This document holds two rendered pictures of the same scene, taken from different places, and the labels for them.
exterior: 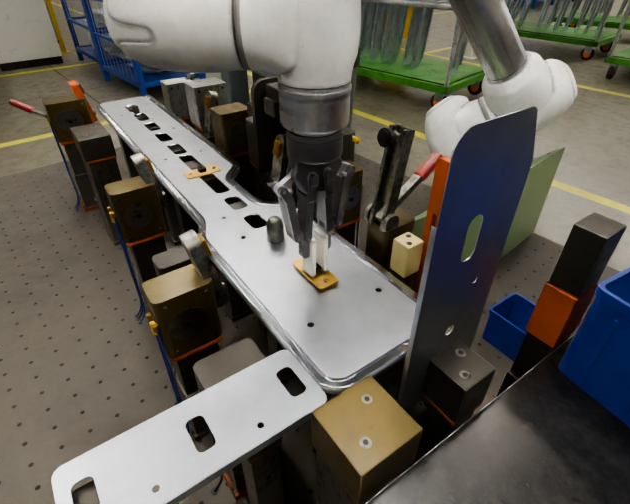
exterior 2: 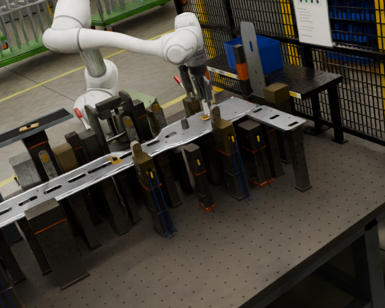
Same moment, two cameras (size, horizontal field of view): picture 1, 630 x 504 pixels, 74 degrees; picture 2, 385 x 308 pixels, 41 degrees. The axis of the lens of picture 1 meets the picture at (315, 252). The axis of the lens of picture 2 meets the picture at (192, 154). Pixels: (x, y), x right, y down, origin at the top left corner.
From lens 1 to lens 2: 213 cm
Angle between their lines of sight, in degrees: 65
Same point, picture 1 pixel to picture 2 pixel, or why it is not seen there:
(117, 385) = (220, 227)
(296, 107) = (203, 54)
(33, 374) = (209, 258)
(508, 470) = (282, 80)
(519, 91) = (112, 72)
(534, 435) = (274, 79)
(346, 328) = (237, 107)
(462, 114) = (97, 97)
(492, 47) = (101, 60)
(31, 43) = not seen: outside the picture
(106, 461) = (283, 124)
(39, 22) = not seen: outside the picture
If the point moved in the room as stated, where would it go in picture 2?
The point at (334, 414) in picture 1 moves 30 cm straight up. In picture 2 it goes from (274, 89) to (261, 21)
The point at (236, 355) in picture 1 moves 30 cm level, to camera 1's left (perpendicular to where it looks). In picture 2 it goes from (244, 124) to (244, 159)
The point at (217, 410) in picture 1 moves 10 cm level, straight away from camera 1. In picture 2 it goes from (267, 117) to (245, 124)
